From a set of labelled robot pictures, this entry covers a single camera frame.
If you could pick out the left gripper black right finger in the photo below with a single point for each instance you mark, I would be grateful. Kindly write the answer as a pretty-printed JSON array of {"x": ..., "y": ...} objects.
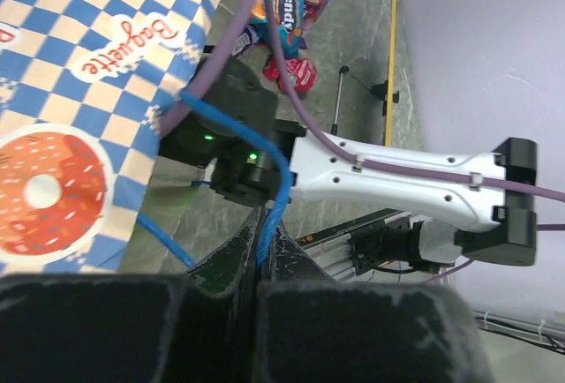
[{"x": 321, "y": 330}]

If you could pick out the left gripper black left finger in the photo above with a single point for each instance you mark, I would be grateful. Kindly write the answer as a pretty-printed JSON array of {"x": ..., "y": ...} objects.
[{"x": 193, "y": 326}]

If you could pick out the small red snack packet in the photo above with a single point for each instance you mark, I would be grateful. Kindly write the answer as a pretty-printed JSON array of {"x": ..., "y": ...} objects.
[{"x": 302, "y": 74}]

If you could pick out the checkered paper bag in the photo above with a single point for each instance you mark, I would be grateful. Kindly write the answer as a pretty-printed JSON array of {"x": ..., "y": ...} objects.
[{"x": 83, "y": 83}]

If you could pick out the purple snack packet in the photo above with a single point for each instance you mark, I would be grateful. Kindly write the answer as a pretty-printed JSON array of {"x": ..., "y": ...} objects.
[{"x": 250, "y": 37}]

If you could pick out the blue snack bag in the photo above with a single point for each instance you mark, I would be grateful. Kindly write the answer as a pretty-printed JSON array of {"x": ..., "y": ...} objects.
[{"x": 291, "y": 3}]

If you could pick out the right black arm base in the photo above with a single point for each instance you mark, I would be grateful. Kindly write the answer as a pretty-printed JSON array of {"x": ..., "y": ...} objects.
[{"x": 372, "y": 247}]

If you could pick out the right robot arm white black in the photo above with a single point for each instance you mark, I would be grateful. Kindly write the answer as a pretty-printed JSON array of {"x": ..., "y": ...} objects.
[{"x": 474, "y": 196}]

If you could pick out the aluminium frame rail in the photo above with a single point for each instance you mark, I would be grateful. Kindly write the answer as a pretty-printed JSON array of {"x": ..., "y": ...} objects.
[{"x": 333, "y": 249}]

